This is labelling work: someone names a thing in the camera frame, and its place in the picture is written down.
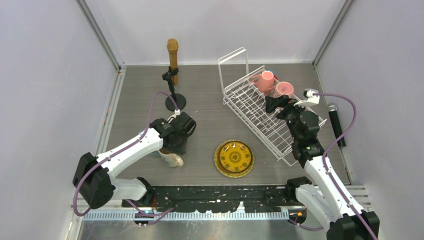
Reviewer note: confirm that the pink plastic cup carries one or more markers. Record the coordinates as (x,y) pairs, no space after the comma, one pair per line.
(264,81)

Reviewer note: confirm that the slotted cable duct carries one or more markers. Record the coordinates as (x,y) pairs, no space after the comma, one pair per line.
(128,215)

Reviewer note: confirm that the left aluminium rail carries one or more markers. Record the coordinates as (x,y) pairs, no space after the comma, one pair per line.
(110,111)

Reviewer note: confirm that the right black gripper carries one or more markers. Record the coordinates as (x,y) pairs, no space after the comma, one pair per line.
(272,102)

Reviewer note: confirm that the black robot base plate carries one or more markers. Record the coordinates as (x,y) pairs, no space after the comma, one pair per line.
(218,198)

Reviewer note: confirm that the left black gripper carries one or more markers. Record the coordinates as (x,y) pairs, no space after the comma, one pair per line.
(181,150)

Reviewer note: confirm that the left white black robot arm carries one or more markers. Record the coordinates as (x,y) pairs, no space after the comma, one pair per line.
(96,177)

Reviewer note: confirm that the white wire dish rack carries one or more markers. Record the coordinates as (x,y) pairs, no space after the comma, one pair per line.
(290,143)

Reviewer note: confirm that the black silver microphone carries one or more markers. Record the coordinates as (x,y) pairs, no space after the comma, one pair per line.
(332,109)

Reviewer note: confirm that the yellow woven bamboo plate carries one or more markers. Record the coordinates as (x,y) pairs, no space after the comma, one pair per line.
(217,165)

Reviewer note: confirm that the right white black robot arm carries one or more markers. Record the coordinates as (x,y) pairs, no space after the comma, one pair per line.
(338,212)

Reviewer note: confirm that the cream floral cup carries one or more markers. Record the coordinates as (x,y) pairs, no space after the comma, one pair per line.
(171,159)

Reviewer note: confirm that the brown microphone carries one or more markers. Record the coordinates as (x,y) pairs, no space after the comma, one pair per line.
(172,48)

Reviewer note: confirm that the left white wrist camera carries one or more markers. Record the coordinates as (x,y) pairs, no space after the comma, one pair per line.
(176,113)

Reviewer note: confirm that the blue patterned bowl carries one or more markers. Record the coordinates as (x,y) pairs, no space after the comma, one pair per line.
(155,154)

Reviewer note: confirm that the pink floral cup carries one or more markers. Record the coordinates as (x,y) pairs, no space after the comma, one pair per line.
(283,88)

